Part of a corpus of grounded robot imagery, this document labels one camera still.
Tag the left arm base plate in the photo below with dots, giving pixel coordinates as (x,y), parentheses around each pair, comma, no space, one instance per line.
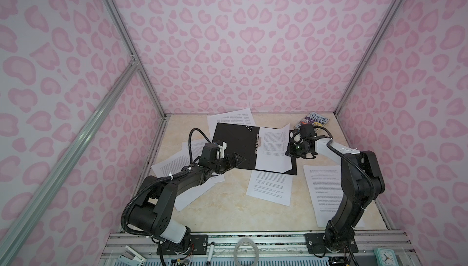
(196,244)

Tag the teal desk clock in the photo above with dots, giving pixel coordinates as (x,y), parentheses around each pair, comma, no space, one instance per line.
(385,257)

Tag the printed paper sheet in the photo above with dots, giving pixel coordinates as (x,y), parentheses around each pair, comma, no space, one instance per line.
(240,117)
(324,185)

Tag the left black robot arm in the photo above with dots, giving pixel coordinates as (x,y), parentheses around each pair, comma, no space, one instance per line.
(149,212)

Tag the white box device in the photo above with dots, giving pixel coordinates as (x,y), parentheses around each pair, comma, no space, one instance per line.
(131,257)

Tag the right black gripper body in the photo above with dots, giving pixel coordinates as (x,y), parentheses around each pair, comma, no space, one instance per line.
(301,150)

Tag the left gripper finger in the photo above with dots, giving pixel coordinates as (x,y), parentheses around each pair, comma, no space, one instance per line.
(235,159)
(229,165)

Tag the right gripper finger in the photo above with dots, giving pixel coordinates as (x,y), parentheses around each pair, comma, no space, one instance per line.
(292,151)
(295,136)

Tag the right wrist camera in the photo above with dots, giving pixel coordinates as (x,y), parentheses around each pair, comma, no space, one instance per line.
(307,130)

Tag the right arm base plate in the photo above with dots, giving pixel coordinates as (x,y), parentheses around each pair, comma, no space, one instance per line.
(316,245)

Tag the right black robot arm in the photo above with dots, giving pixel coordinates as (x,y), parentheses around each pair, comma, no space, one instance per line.
(361,179)

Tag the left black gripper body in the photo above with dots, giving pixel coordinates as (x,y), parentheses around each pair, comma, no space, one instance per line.
(217,166)

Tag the colourful paperback book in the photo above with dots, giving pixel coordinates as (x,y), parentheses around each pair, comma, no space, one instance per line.
(313,118)

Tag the white marker pen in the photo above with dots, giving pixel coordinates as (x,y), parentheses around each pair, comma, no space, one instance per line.
(210,254)

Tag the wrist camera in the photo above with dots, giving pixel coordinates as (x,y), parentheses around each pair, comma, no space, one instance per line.
(307,130)
(221,149)

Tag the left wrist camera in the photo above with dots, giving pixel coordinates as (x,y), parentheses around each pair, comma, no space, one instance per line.
(221,149)

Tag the coiled clear tube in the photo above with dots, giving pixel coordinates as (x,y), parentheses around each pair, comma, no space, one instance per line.
(245,246)

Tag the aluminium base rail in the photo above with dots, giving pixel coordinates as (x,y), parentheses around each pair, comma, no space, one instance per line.
(288,248)

